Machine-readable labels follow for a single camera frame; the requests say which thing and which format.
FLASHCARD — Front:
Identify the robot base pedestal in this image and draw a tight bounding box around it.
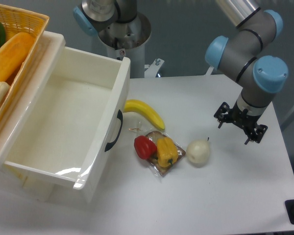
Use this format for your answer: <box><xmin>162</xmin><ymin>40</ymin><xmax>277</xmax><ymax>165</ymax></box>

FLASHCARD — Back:
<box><xmin>73</xmin><ymin>0</ymin><xmax>164</xmax><ymax>78</ymax></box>

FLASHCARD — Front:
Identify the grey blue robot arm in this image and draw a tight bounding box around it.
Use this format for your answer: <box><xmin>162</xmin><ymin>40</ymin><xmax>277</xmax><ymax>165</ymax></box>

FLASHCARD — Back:
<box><xmin>205</xmin><ymin>0</ymin><xmax>289</xmax><ymax>143</ymax></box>

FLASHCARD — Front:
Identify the white plastic bin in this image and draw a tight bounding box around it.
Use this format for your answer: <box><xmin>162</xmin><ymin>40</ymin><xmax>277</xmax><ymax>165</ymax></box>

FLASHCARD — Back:
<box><xmin>0</xmin><ymin>31</ymin><xmax>130</xmax><ymax>201</ymax></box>

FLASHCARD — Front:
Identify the pale white pear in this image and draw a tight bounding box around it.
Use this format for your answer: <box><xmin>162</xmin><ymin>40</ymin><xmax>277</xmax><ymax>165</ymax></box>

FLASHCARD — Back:
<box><xmin>186</xmin><ymin>138</ymin><xmax>210</xmax><ymax>167</ymax></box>

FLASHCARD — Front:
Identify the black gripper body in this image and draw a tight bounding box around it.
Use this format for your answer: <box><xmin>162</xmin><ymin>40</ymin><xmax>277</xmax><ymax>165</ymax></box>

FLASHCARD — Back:
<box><xmin>228</xmin><ymin>106</ymin><xmax>259</xmax><ymax>129</ymax></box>

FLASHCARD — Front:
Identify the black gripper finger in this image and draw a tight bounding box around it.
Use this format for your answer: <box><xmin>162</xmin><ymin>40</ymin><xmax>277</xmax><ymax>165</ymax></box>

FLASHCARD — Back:
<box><xmin>244</xmin><ymin>124</ymin><xmax>268</xmax><ymax>145</ymax></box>
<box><xmin>214</xmin><ymin>102</ymin><xmax>230</xmax><ymax>128</ymax></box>

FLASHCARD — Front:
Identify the yellow woven basket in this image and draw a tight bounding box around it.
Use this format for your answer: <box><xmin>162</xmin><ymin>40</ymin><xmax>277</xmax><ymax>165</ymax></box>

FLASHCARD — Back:
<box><xmin>0</xmin><ymin>4</ymin><xmax>49</xmax><ymax>126</ymax></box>

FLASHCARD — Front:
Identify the yellow banana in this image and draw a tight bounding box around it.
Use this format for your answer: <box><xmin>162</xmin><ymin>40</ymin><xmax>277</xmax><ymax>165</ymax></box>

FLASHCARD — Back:
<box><xmin>123</xmin><ymin>99</ymin><xmax>165</xmax><ymax>130</ymax></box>

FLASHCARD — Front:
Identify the red bell pepper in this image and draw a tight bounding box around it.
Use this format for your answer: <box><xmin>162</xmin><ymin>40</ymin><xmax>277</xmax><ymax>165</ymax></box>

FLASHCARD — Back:
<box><xmin>134</xmin><ymin>136</ymin><xmax>157</xmax><ymax>160</ymax></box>

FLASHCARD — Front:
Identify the yellow bell pepper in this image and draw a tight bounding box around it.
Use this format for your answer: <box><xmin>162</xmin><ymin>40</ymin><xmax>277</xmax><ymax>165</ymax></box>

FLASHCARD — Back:
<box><xmin>156</xmin><ymin>137</ymin><xmax>178</xmax><ymax>168</ymax></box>

